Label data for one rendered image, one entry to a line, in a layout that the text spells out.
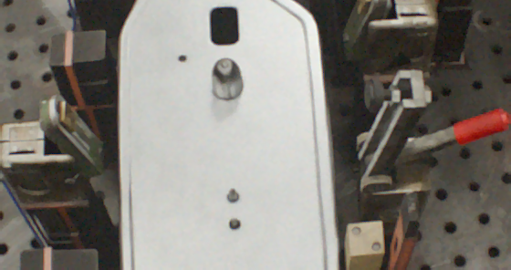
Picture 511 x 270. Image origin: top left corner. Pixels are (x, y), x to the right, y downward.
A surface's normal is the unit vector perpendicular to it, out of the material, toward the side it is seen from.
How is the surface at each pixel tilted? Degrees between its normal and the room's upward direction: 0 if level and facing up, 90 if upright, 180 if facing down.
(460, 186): 0
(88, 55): 0
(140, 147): 0
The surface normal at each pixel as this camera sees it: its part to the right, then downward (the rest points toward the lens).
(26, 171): 0.05, 0.90
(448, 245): -0.04, -0.44
